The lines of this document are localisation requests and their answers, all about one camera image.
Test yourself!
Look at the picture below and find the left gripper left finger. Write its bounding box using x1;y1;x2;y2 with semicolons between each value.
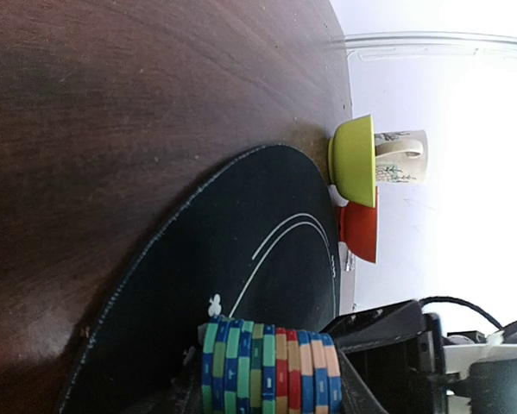
123;347;204;414

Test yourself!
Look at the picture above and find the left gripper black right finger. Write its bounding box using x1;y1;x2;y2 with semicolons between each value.
337;350;388;414

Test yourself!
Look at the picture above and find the poker chip stack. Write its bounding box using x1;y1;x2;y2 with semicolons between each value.
200;316;343;413

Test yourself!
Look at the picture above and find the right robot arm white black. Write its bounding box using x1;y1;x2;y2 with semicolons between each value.
324;296;517;413

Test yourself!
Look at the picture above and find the black round poker mat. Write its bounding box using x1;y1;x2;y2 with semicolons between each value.
55;145;341;413

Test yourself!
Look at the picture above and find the white orange bowl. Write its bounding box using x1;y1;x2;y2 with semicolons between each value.
335;202;378;263

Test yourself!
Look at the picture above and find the white decorated mug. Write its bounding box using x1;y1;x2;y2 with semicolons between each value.
374;130;428;185

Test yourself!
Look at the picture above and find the green bowl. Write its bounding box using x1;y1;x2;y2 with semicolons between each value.
328;115;376;208

